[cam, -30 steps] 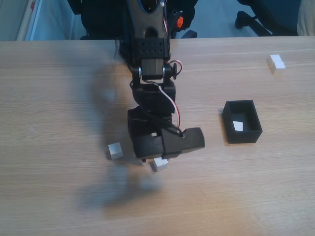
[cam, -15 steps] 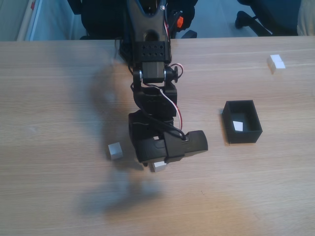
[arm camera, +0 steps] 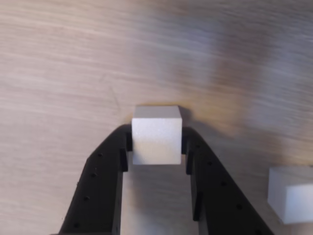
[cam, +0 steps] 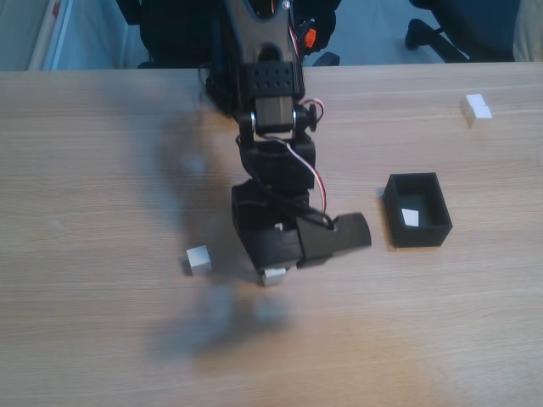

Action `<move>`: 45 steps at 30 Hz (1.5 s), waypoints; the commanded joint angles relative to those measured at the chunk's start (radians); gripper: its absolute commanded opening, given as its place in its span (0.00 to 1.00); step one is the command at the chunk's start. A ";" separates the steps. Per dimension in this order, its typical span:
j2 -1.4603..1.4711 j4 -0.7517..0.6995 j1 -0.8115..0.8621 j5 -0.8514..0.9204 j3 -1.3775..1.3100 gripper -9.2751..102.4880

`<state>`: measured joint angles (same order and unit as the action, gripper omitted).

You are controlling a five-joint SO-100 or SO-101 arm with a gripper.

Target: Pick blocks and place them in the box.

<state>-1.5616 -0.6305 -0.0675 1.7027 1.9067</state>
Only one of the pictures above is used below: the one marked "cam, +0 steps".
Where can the beige cloth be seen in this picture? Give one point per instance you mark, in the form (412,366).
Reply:
(529,29)

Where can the white panel with red mark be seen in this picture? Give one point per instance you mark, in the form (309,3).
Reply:
(53,38)

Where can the black oval camera box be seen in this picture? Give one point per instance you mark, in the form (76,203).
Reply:
(335,239)

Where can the white cube block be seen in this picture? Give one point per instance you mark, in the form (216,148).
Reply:
(273,276)
(198,259)
(410,217)
(476,108)

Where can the orange knob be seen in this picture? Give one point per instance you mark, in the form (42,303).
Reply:
(311,38)

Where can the black open box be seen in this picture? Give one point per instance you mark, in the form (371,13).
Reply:
(418,237)

